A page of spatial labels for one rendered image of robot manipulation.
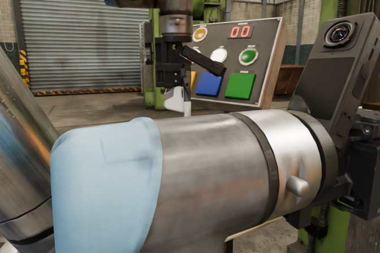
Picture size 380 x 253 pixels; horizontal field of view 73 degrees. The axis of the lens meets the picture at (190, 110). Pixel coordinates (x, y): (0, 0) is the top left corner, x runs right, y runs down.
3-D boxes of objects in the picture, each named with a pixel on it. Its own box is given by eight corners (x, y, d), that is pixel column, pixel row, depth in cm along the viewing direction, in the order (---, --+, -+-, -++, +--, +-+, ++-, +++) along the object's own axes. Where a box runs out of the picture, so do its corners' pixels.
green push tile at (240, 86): (248, 98, 69) (255, 73, 70) (223, 96, 73) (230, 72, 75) (250, 101, 70) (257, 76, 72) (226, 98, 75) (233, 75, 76)
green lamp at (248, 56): (249, 64, 72) (250, 48, 71) (238, 64, 76) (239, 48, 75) (257, 64, 73) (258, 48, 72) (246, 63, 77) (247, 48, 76)
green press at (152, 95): (150, 114, 491) (145, -53, 431) (139, 103, 603) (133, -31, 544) (247, 107, 568) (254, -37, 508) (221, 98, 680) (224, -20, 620)
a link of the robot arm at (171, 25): (190, 19, 63) (195, 14, 55) (190, 38, 64) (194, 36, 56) (160, 18, 62) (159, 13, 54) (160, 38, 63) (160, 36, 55)
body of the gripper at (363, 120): (327, 173, 29) (245, 196, 24) (336, 98, 28) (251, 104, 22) (407, 205, 23) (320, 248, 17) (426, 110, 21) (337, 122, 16)
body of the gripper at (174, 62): (156, 86, 65) (155, 37, 63) (190, 86, 66) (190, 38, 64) (155, 90, 58) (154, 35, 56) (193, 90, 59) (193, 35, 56)
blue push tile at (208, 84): (216, 95, 74) (223, 72, 76) (195, 93, 79) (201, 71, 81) (219, 98, 76) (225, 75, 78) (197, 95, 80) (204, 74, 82)
